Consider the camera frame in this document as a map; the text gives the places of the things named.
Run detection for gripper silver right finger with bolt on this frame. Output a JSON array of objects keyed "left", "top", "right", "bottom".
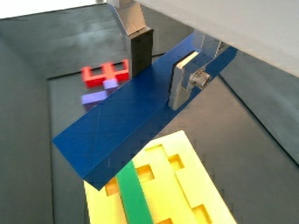
[{"left": 168, "top": 30, "right": 225, "bottom": 110}]

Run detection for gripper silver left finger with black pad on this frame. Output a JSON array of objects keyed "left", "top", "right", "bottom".
[{"left": 106, "top": 0, "right": 154, "bottom": 77}]

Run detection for blue long bar block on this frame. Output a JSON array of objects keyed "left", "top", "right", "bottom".
[{"left": 50, "top": 34, "right": 239, "bottom": 192}]

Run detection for green bar in board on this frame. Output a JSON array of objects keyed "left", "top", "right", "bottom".
[{"left": 116, "top": 162, "right": 153, "bottom": 224}]

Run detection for red E-shaped block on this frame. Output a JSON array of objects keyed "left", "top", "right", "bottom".
[{"left": 81, "top": 59, "right": 129, "bottom": 88}]

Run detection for purple E-shaped block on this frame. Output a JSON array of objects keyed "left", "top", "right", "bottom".
[{"left": 80, "top": 79, "right": 118, "bottom": 111}]

